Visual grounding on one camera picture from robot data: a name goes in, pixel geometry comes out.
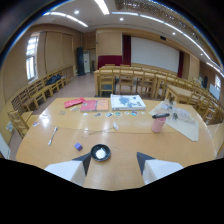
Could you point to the red booklet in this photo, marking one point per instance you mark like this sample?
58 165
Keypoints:
74 102

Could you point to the dark red podium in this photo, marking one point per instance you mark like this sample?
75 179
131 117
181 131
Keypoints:
109 61

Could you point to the white projection screen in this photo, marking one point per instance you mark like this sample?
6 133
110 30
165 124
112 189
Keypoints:
154 54

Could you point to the small purple cube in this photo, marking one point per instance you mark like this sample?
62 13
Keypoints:
78 146

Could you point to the black bag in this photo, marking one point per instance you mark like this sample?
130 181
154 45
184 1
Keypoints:
53 79

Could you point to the clear plastic wrap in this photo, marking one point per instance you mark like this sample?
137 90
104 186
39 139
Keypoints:
178 113

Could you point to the window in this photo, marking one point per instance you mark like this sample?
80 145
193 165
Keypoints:
31 58

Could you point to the black marker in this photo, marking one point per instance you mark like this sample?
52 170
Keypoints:
160 115

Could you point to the black bowl with white content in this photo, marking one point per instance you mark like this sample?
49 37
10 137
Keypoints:
100 153

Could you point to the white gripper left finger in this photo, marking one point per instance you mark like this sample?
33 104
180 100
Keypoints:
68 170

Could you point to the long wooden table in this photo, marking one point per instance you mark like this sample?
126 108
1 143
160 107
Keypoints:
131 74

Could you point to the small white tube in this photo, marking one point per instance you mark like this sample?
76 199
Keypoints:
115 126

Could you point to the red and orange book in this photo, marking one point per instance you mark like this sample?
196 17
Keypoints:
94 105

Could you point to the white pen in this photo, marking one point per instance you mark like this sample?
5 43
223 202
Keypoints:
52 135

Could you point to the beige paper sheet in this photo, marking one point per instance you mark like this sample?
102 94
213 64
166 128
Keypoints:
185 125

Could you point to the pink cup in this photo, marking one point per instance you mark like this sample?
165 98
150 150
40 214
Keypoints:
158 124

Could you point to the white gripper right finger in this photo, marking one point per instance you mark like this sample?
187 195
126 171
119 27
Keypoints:
158 168

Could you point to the small sticker card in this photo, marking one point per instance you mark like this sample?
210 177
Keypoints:
97 114
134 113
109 114
117 114

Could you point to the white book with grey print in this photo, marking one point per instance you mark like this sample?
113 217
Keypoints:
127 102

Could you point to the wooden chair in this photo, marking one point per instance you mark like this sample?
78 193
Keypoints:
107 81
127 81
36 94
147 84
17 121

